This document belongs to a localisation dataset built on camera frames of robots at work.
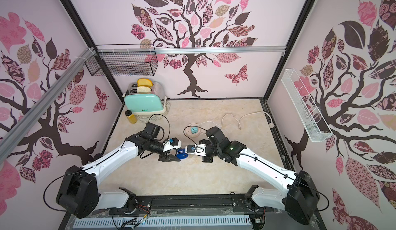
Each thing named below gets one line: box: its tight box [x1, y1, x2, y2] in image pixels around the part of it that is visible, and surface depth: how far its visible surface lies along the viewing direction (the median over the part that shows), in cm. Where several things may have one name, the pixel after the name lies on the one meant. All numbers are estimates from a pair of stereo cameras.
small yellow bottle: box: [124, 109, 138, 125], surface depth 105 cm
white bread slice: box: [136, 86, 152, 94], surface depth 103 cm
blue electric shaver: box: [176, 148, 189, 160], surface depth 76 cm
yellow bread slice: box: [137, 77, 154, 88], surface depth 106 cm
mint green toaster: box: [122, 81, 168, 115], surface depth 106 cm
